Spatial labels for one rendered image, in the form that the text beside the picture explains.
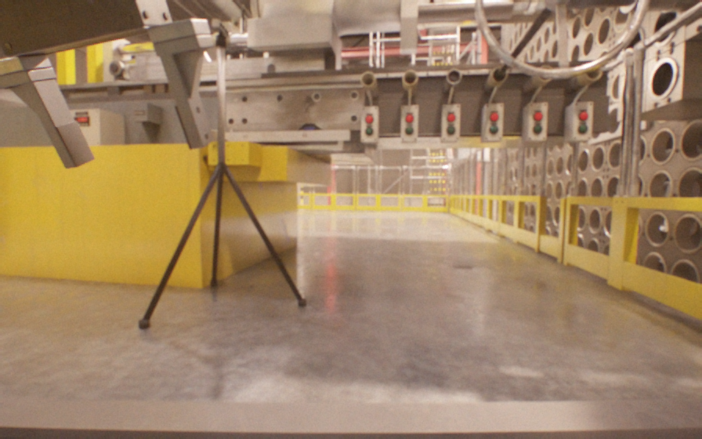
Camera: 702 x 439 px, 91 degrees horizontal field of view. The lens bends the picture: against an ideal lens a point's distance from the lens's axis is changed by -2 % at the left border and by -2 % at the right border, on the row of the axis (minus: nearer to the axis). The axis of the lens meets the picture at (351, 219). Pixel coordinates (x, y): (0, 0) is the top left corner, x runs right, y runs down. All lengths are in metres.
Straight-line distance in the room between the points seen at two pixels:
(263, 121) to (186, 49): 1.53
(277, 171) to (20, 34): 1.22
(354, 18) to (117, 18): 1.72
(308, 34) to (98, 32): 1.53
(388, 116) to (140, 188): 1.11
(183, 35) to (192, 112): 0.06
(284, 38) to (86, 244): 1.28
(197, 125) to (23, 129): 2.49
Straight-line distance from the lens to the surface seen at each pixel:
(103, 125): 2.22
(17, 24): 0.41
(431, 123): 1.68
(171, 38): 0.35
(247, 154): 1.46
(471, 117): 1.71
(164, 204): 1.64
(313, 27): 1.86
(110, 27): 0.37
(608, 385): 0.97
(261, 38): 1.93
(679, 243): 3.08
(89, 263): 1.92
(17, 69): 0.44
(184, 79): 0.36
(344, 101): 1.77
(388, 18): 2.01
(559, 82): 1.86
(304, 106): 1.81
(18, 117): 2.85
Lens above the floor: 0.39
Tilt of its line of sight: 4 degrees down
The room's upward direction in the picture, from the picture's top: 1 degrees clockwise
